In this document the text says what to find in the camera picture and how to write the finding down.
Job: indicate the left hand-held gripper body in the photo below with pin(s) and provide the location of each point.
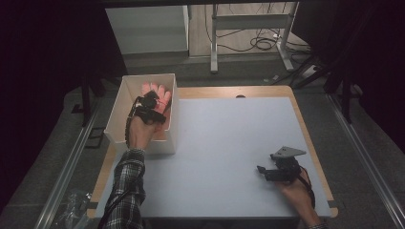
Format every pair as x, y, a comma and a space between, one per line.
146, 109

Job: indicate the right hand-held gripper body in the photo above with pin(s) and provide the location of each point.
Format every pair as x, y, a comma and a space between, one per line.
286, 168

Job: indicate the white box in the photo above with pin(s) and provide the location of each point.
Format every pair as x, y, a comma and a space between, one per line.
119, 122

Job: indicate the person's left hand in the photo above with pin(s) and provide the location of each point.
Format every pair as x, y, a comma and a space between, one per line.
138, 133

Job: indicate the person's right hand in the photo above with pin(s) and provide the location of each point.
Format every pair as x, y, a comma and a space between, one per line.
299, 195

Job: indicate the pale blue table mat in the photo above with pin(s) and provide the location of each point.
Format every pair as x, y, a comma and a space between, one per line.
223, 159

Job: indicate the black tape piece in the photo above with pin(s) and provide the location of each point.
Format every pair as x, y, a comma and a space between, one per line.
92, 205
333, 204

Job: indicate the black stand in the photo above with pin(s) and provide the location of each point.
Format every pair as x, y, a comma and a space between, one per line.
85, 101
346, 101

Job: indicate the white cabinet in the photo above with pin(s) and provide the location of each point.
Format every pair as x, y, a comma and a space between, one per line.
146, 28

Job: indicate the dark table grommet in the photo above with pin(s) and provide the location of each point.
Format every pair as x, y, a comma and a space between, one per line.
240, 96

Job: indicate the white power strip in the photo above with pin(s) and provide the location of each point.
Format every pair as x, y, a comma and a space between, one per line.
309, 71

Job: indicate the clear plastic bag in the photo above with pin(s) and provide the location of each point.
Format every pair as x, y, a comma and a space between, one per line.
74, 205

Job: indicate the black floor bracket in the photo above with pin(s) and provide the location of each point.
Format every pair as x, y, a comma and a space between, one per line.
95, 137

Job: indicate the aluminium rail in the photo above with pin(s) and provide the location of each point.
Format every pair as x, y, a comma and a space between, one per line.
63, 178
366, 159

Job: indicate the grey metal desk frame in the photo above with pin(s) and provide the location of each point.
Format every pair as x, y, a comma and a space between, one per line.
251, 22

